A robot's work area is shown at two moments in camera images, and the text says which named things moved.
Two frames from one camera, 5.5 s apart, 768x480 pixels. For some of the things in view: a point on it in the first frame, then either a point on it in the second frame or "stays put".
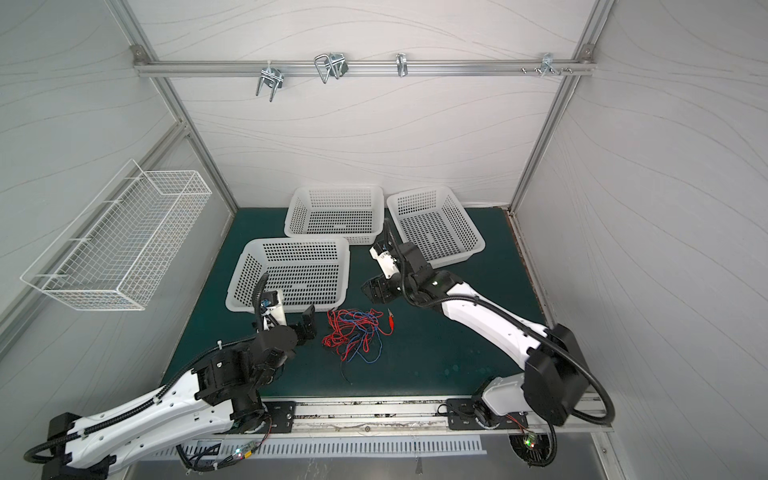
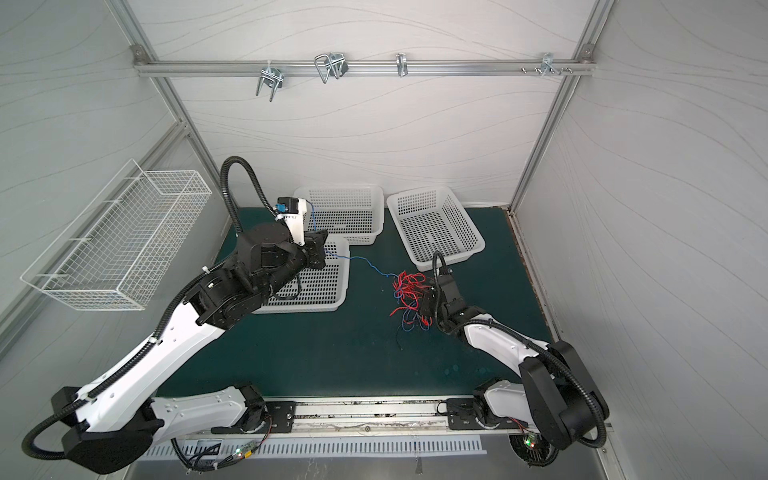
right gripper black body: (382, 285) → (433, 302)
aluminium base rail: (414, 418) stays put
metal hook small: (402, 65) stays put
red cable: (348, 327) → (408, 286)
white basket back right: (436, 220) stays put
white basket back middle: (351, 212) stays put
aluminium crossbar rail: (365, 67) stays put
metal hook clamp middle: (333, 64) stays put
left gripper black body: (303, 337) → (310, 246)
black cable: (342, 372) → (397, 339)
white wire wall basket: (114, 253) stays put
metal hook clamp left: (271, 77) stays put
